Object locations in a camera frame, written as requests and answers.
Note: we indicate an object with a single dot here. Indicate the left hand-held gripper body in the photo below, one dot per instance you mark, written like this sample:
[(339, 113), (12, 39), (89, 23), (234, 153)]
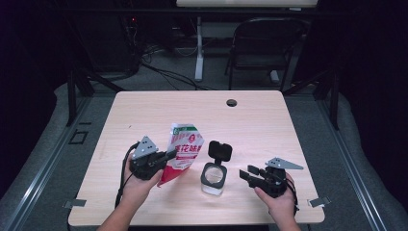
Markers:
[(146, 166)]

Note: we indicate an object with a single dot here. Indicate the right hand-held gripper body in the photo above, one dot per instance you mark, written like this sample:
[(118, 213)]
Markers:
[(272, 184)]

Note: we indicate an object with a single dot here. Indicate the red white plastic seasoning bag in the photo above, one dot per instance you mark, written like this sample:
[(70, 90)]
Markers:
[(187, 144)]

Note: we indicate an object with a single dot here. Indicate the clear square jar black lid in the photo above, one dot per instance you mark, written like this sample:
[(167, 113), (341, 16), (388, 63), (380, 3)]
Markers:
[(219, 150)]

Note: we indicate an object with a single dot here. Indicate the person's right hand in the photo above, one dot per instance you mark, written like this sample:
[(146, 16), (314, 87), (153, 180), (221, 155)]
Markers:
[(282, 205)]

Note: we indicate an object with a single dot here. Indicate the person's left hand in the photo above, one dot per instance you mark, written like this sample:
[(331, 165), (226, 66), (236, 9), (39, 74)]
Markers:
[(139, 191)]

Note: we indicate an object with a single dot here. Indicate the white desk foot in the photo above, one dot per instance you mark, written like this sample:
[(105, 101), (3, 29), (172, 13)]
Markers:
[(274, 77)]

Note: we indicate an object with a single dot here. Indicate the black metal stand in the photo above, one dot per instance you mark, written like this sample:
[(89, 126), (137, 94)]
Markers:
[(335, 106), (71, 102)]

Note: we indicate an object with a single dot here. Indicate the white desk leg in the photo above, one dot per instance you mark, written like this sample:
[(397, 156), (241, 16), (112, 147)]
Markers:
[(199, 57)]

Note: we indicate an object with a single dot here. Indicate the dark equipment with red light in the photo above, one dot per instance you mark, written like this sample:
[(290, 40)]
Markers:
[(128, 38)]

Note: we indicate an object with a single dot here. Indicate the black folding chair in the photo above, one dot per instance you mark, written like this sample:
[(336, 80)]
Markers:
[(269, 35)]

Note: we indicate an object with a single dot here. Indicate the grey metal table bracket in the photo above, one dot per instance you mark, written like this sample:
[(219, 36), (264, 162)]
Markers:
[(319, 202), (75, 203)]

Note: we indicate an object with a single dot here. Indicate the aluminium floor rail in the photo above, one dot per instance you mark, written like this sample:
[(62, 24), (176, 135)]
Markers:
[(352, 170), (47, 163)]

